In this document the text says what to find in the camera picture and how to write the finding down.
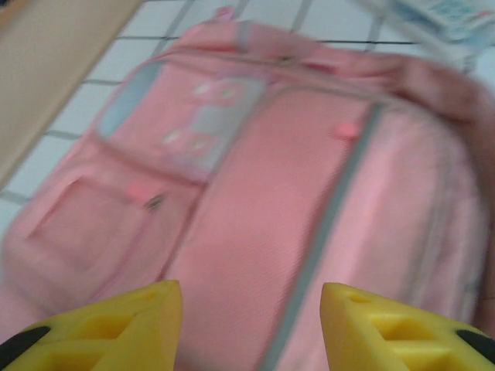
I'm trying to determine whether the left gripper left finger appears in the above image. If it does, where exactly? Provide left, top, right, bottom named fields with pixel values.
left=0, top=280, right=183, bottom=371

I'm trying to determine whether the pink school backpack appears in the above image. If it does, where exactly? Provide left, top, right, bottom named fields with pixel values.
left=0, top=5, right=495, bottom=371

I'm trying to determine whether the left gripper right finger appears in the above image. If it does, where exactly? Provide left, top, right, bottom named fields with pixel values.
left=323, top=281, right=495, bottom=371

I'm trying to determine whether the clear plastic pencil case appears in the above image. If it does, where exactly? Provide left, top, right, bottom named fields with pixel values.
left=355, top=0, right=495, bottom=73

